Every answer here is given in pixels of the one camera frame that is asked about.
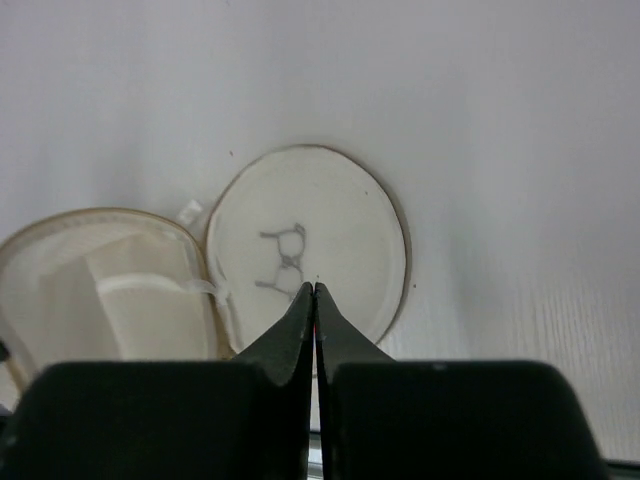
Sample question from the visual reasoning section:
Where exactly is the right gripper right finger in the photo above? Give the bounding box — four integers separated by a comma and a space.
314, 284, 608, 479

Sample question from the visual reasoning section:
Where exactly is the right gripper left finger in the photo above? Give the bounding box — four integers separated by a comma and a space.
1, 284, 313, 479

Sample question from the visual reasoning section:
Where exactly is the beige round laundry bag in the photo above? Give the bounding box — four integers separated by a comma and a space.
1, 145, 410, 390

